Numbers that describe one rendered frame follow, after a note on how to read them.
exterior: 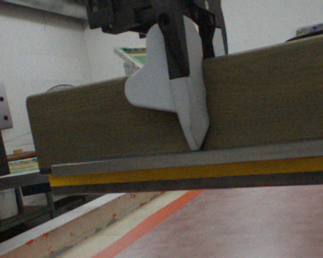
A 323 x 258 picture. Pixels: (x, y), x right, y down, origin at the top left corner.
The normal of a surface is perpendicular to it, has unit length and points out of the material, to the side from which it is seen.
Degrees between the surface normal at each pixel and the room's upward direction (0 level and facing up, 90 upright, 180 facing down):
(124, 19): 90
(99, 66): 90
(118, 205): 90
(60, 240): 90
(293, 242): 0
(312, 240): 0
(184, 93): 103
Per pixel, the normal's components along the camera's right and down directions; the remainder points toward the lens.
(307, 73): -0.40, 0.16
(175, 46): -0.34, 0.39
